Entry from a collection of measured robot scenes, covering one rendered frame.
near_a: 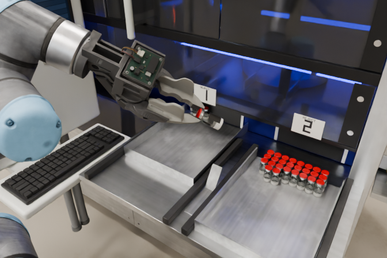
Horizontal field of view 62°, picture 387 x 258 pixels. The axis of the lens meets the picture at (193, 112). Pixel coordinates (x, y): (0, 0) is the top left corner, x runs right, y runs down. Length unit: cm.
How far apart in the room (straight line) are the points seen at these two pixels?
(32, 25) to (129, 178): 56
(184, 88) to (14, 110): 26
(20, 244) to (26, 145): 33
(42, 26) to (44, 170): 70
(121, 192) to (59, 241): 116
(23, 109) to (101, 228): 166
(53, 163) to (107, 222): 95
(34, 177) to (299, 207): 78
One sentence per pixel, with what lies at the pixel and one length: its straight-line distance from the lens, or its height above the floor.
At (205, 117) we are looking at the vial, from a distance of 55.
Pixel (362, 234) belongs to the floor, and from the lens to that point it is 215.
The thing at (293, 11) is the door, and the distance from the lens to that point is 87.
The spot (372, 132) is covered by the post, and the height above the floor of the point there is 106.
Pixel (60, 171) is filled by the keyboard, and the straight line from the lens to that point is 113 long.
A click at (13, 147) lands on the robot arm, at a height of 129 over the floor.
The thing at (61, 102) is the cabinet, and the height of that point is 94.
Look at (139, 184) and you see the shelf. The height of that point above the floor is 88.
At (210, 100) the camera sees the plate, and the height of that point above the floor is 101.
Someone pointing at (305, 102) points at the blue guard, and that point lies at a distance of 93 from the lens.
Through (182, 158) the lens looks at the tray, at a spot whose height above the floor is 88.
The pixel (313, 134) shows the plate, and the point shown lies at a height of 100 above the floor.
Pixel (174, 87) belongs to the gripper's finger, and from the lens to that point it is 55.
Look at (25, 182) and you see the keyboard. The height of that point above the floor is 83.
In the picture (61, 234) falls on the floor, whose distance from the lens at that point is 207.
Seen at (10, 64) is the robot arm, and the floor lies 134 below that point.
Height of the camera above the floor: 152
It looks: 31 degrees down
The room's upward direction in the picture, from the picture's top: straight up
